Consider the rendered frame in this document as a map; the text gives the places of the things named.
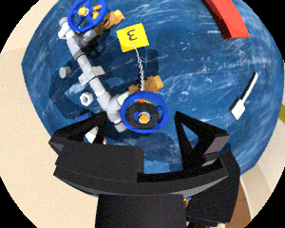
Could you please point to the red rectangular block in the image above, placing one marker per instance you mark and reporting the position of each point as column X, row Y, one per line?
column 227, row 18

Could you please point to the white hex nut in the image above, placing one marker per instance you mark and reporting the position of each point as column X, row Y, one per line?
column 89, row 97

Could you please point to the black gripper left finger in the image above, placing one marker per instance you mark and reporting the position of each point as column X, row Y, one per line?
column 77, row 131

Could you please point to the yellow tag with metal chain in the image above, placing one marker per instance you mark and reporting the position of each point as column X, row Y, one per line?
column 131, row 36

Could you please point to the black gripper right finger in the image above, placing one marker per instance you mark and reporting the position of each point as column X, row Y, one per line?
column 211, row 139

